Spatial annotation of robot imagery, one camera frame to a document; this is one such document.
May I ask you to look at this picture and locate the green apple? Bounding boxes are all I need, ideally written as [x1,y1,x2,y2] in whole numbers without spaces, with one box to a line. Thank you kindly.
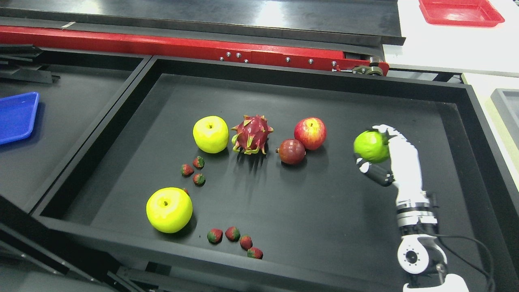
[353,131,390,163]

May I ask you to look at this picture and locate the red plastic tray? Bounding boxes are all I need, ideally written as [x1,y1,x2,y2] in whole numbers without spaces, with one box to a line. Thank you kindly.
[419,0,505,28]

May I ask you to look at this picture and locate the strawberry upper left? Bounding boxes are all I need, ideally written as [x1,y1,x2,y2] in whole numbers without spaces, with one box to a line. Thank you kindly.
[180,164,194,177]

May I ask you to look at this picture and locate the red apple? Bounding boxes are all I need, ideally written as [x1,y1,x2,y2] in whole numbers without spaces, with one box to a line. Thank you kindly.
[294,117,327,151]

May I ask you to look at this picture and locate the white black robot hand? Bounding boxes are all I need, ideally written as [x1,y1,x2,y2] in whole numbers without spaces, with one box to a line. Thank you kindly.
[354,124,431,208]

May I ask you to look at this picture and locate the blue plastic tray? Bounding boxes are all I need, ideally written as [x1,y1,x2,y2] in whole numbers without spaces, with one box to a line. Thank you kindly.
[0,91,40,145]

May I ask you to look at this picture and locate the strawberry upper right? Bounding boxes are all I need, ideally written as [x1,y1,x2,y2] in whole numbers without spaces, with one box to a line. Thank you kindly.
[192,155,205,169]

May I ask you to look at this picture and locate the yellow apple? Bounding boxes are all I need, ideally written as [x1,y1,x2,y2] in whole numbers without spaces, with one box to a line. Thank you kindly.
[193,115,229,154]
[145,187,193,234]

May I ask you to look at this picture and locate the black shelf tray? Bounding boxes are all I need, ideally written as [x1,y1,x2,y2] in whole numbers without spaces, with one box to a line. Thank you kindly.
[34,56,518,292]

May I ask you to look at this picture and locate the red metal beam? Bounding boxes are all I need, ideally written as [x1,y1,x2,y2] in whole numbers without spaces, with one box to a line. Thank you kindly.
[0,25,390,75]

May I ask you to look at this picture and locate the yellow apple upper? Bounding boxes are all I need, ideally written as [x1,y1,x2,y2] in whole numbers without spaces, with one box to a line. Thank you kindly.
[193,115,229,154]

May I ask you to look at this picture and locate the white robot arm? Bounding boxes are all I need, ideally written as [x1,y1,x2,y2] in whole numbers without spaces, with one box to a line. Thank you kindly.
[395,190,495,292]

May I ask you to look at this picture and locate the red dragon fruit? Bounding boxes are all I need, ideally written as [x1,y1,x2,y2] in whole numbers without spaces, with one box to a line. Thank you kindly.
[230,115,274,155]

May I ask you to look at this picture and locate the dark red pomegranate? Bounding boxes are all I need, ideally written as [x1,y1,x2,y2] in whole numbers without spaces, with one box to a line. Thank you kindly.
[276,139,306,165]

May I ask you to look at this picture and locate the yellow apple lower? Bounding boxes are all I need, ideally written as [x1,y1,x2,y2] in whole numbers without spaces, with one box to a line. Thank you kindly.
[145,187,193,234]

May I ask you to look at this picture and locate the strawberry upper bottom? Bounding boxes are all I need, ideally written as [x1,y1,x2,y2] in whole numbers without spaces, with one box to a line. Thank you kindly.
[192,173,206,186]

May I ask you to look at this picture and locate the strawberry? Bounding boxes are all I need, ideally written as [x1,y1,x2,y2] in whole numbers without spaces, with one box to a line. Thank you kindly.
[206,228,223,244]
[239,235,253,251]
[247,247,264,259]
[192,155,205,169]
[192,173,206,186]
[180,164,194,177]
[224,226,241,242]

